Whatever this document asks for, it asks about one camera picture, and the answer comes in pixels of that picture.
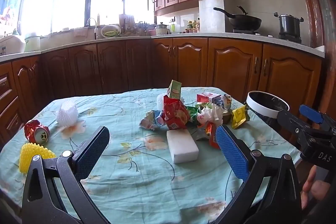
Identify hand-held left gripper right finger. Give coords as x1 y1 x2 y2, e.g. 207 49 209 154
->
215 125 302 224

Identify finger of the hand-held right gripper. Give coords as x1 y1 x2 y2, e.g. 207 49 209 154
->
277 109 319 147
299 105 336 135

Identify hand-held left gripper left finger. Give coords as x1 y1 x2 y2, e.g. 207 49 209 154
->
21 126 111 224

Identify white trash bin black liner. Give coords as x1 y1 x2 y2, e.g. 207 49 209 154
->
246 91 290 135

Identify green drink carton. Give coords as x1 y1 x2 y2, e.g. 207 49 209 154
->
167 80 182 100

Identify person's right hand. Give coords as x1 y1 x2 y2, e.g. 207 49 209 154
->
301 165 332 210

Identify small red wrapper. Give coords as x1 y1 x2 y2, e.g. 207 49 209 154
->
205 122 221 149

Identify yellow snack packet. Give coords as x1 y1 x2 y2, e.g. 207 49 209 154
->
231 105 250 129

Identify crumpled white plastic bag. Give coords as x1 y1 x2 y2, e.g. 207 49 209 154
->
197 105 223 126

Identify white foam fruit net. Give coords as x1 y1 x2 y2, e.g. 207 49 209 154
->
156 94 168 111
56 102 79 127

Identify floral pale green tablecloth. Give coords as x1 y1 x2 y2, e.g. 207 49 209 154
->
0 86 302 224

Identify white foam block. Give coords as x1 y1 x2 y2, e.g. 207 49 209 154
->
167 129 199 164

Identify green snack bag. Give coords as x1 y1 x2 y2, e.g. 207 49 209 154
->
186 106 202 125

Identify red and white carton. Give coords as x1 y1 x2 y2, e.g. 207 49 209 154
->
197 92 220 104

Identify crushed red drink can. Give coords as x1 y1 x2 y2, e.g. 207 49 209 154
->
24 119 50 144

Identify yellow foam fruit net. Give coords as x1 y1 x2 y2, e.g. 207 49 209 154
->
19 143 56 173

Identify blue silver wrapper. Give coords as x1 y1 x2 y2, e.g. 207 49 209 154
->
139 110 166 130

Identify red snack bag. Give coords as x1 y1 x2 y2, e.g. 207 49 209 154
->
163 95 191 130

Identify black cooking pot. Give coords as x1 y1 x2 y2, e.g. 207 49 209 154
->
274 12 304 39

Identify gas stove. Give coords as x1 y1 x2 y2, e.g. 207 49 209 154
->
231 28 302 44

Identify wooden lower cabinets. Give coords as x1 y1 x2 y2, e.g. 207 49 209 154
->
0 36 323 146

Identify black wok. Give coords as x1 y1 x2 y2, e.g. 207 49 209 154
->
213 6 262 31

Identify speckled kitchen countertop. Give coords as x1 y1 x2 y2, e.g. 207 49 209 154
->
0 31 326 63

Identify white basin with greens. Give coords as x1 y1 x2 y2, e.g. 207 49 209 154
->
101 25 121 39

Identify chrome sink faucet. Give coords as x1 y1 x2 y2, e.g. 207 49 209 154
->
87 17 100 39

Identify pale green electric cooker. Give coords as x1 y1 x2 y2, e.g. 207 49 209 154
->
24 32 41 52

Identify white rice cooker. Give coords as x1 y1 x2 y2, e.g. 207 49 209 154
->
0 34 26 55

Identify wooden cutting board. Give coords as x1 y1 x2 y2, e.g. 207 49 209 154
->
119 13 135 33

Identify small white electric pot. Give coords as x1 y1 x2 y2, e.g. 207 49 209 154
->
155 22 170 36

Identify kitchen window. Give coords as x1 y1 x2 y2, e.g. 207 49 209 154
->
20 0 155 35

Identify wooden door frame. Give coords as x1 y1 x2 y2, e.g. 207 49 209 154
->
294 0 336 119

